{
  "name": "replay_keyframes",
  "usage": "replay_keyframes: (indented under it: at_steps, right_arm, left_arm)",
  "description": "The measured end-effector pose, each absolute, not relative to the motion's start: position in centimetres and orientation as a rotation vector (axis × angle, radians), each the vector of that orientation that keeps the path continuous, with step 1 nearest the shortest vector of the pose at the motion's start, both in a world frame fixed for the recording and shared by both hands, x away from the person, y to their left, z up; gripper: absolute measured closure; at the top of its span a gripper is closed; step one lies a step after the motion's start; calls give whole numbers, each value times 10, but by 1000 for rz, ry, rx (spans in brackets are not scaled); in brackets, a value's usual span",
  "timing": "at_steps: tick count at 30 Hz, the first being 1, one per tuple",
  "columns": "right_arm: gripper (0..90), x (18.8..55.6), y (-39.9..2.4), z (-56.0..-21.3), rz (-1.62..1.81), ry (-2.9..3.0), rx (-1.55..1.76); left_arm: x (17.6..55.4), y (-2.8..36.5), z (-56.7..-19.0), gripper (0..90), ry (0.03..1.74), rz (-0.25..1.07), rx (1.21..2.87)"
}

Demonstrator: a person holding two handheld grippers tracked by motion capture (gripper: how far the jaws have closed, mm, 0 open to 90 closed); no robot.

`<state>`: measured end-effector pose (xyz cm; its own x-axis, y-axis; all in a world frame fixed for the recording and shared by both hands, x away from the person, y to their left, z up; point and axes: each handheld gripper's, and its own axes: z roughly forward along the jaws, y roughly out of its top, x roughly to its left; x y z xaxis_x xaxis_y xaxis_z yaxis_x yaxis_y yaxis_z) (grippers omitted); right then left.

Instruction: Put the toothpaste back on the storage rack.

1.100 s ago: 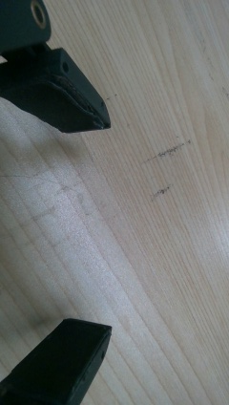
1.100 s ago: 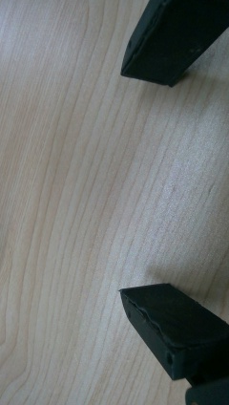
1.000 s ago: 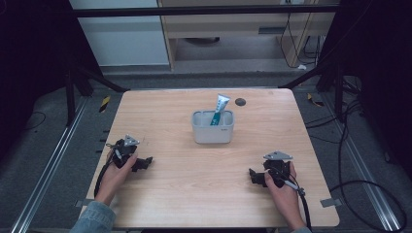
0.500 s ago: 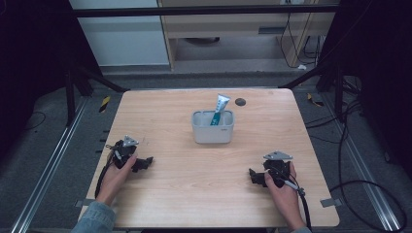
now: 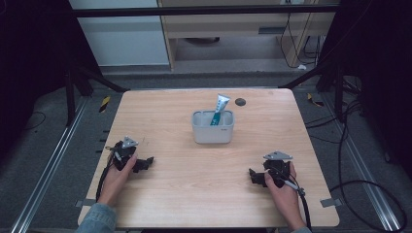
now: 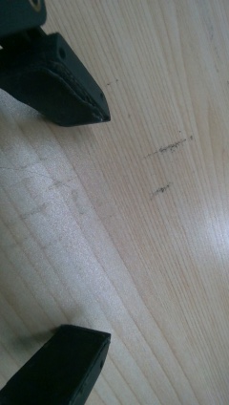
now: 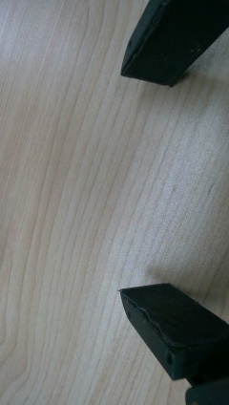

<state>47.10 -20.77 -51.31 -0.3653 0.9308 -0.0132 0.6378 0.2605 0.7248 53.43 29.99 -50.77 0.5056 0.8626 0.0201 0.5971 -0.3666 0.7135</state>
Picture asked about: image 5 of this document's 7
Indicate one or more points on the aluminium floor rail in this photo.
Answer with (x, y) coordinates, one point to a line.
(48, 165)
(362, 161)

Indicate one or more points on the yellow and black tape strip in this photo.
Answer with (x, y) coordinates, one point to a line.
(104, 104)

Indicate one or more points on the person's left hand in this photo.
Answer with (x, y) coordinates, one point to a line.
(114, 181)

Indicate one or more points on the black metal stand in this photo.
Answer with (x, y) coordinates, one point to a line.
(338, 90)
(70, 97)

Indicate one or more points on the light wooden desk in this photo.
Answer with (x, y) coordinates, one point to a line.
(226, 25)

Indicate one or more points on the grey tape piece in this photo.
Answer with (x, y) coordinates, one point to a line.
(85, 203)
(331, 202)

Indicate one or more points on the yellow tape scrap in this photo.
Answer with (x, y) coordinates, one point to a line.
(315, 101)

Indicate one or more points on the white and teal toothpaste tube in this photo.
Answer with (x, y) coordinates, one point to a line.
(221, 106)

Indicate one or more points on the person's right hand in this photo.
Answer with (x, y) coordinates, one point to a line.
(283, 195)

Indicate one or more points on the white cabinet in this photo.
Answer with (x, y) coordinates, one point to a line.
(123, 42)

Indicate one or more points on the grey plastic container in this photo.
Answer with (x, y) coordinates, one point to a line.
(212, 132)

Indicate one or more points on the black horizontal frame bar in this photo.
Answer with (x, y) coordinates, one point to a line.
(194, 11)

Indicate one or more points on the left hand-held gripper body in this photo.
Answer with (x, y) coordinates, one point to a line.
(123, 154)

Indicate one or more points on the dark round table grommet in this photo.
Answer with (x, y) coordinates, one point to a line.
(240, 102)

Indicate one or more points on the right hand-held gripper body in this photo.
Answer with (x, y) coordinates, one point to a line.
(278, 167)

